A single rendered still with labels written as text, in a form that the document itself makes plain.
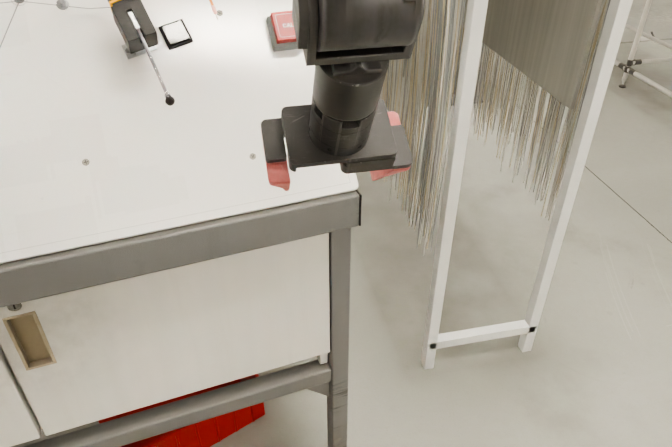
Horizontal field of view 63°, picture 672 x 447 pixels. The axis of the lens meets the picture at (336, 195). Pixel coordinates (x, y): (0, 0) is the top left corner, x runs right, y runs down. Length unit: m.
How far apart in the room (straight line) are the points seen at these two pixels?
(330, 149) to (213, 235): 0.40
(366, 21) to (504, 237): 1.97
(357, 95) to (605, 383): 1.56
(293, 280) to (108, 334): 0.32
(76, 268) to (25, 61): 0.31
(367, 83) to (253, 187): 0.47
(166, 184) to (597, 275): 1.72
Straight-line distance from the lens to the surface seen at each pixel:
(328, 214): 0.90
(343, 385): 1.29
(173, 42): 0.93
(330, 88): 0.44
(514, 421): 1.72
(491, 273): 2.12
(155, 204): 0.86
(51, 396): 1.12
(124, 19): 0.86
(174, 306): 1.00
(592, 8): 1.43
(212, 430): 1.59
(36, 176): 0.89
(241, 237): 0.88
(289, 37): 0.93
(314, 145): 0.51
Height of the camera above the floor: 1.37
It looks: 34 degrees down
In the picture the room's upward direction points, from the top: straight up
